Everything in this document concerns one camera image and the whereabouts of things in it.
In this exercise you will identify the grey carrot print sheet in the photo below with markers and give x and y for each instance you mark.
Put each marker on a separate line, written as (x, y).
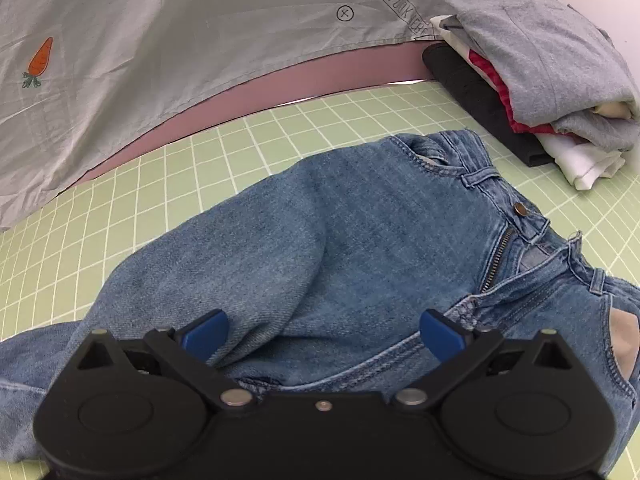
(175, 35)

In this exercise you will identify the pink board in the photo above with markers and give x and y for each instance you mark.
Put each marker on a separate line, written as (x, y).
(250, 100)

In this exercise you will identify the red folded garment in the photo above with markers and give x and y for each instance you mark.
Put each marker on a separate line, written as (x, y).
(495, 85)

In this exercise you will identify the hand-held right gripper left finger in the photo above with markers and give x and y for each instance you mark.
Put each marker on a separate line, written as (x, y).
(207, 335)

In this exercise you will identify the white folded garment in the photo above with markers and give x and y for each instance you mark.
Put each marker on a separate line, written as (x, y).
(580, 162)

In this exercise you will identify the blue denim jeans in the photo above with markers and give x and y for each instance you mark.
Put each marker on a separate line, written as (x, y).
(375, 240)

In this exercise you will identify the white foam board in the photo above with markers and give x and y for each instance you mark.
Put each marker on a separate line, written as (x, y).
(605, 5)

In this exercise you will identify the pile of folded clothes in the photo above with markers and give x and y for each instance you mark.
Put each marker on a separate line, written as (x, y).
(540, 50)

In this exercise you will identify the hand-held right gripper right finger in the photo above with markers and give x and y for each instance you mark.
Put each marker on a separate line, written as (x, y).
(440, 335)

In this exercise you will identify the black folded garment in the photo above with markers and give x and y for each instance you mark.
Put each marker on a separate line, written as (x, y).
(470, 90)

